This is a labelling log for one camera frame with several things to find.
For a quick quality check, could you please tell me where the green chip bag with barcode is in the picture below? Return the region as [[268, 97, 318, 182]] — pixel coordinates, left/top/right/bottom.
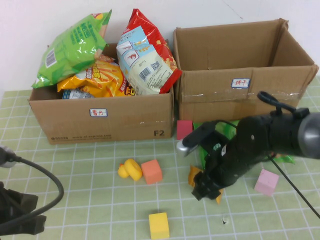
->
[[31, 9, 113, 89]]

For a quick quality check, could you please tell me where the small yellow snack packet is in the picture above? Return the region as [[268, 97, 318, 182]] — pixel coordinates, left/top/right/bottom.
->
[[187, 164, 225, 205]]

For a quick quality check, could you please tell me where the orange yellow fries snack bag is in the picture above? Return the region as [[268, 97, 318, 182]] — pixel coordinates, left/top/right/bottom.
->
[[57, 55, 137, 98]]

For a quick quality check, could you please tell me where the yellow foam cube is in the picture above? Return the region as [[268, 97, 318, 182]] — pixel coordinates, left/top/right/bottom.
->
[[148, 212, 170, 240]]

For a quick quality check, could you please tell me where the cardboard box with F2 print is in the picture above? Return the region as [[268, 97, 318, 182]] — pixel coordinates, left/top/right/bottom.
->
[[27, 43, 175, 145]]

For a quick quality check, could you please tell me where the taped open cardboard box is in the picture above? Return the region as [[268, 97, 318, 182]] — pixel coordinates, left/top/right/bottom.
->
[[172, 18, 320, 124]]

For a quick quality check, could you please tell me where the green grid tablecloth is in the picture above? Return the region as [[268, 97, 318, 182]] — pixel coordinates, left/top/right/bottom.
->
[[0, 74, 320, 240]]

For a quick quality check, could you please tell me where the green Lay's cucumber chip bag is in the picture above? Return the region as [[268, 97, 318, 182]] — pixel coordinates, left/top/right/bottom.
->
[[192, 119, 296, 171]]

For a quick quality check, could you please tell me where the magenta foam cube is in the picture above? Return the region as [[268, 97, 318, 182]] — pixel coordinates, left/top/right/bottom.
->
[[176, 119, 194, 141]]

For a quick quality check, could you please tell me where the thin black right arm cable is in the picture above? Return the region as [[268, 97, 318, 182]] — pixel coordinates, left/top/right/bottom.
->
[[268, 153, 320, 220]]

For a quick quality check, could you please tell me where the white label with red writing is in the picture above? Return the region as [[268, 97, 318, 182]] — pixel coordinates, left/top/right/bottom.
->
[[231, 78, 250, 89], [89, 108, 109, 118]]

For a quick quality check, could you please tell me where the yellow rubber duck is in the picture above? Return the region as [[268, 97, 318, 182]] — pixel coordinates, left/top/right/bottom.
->
[[117, 158, 143, 182]]

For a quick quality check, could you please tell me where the orange foam cube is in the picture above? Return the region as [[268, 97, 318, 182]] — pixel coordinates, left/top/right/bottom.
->
[[140, 159, 164, 185]]

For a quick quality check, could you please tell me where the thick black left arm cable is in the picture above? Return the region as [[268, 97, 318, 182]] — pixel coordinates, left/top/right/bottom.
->
[[0, 155, 65, 236]]

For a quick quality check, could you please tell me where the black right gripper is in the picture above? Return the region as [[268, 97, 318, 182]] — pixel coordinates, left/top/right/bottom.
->
[[191, 142, 261, 201]]

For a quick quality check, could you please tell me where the black looped right arm cable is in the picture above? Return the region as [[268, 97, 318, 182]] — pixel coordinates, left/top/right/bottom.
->
[[256, 91, 297, 115]]

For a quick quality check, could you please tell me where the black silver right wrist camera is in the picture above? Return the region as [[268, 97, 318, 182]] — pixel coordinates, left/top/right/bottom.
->
[[175, 121, 227, 158]]

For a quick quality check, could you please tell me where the blue white snack bag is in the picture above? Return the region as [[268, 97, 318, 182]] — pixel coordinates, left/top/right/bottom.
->
[[61, 88, 96, 100]]

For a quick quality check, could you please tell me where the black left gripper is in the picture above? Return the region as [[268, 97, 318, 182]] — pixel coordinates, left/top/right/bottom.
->
[[0, 181, 47, 236]]

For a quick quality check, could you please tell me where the light pink foam cube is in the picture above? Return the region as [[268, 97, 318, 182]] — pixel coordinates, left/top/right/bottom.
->
[[253, 168, 280, 197]]

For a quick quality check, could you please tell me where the red shrimp cracker bag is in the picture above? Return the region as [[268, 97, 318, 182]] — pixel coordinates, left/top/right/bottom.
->
[[116, 8, 183, 96]]

